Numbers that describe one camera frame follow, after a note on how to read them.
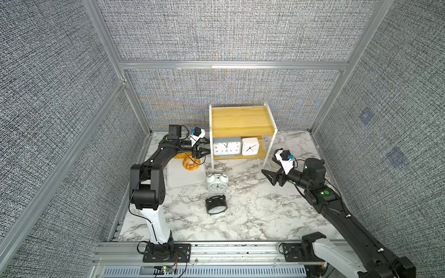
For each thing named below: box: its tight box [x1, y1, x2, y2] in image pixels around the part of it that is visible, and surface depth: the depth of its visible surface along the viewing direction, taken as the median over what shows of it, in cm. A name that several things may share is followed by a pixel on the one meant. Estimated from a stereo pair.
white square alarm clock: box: [241, 137, 260, 156], surface depth 87 cm
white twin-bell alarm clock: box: [206, 173, 229, 195], surface depth 86 cm
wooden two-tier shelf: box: [208, 101, 279, 173], surface depth 80 cm
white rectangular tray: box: [166, 156, 207, 189], surface depth 101 cm
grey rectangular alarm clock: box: [212, 136, 242, 157], surface depth 85 cm
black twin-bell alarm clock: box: [205, 194, 228, 216], surface depth 80 cm
